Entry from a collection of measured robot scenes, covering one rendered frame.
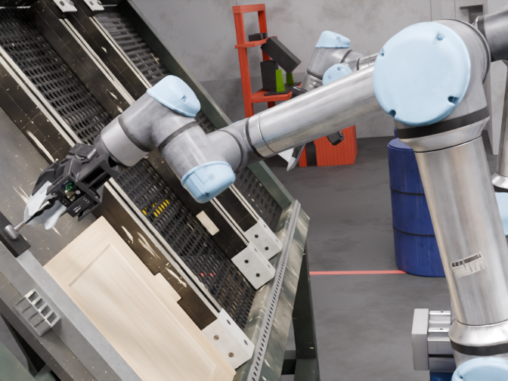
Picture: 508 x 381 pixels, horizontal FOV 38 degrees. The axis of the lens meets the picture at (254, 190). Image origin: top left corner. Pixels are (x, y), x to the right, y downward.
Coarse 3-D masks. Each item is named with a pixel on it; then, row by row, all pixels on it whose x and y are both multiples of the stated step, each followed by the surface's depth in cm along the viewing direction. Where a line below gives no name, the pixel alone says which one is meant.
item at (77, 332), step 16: (0, 256) 127; (32, 256) 131; (16, 272) 127; (32, 272) 128; (16, 288) 128; (32, 288) 128; (48, 288) 129; (64, 304) 130; (64, 320) 129; (80, 320) 131; (64, 336) 129; (80, 336) 129; (96, 336) 132; (80, 352) 130; (96, 352) 129; (112, 352) 133; (96, 368) 130; (112, 368) 130; (128, 368) 134
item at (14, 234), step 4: (48, 200) 130; (52, 200) 129; (44, 204) 130; (48, 204) 130; (40, 208) 130; (20, 224) 128; (24, 224) 129; (4, 228) 127; (8, 228) 127; (12, 228) 128; (16, 228) 128; (20, 228) 129; (8, 232) 127; (12, 232) 128; (16, 232) 128; (8, 236) 127; (12, 236) 127; (16, 236) 128
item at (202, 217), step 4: (200, 212) 221; (204, 212) 221; (200, 216) 222; (204, 216) 221; (200, 220) 222; (204, 220) 222; (208, 220) 222; (204, 224) 222; (208, 224) 222; (212, 224) 222; (208, 228) 222; (212, 228) 222; (216, 228) 222; (212, 232) 222; (216, 232) 222
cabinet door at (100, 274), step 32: (96, 224) 163; (64, 256) 144; (96, 256) 154; (128, 256) 166; (64, 288) 137; (96, 288) 147; (128, 288) 157; (160, 288) 169; (96, 320) 139; (128, 320) 149; (160, 320) 160; (128, 352) 142; (160, 352) 152; (192, 352) 163
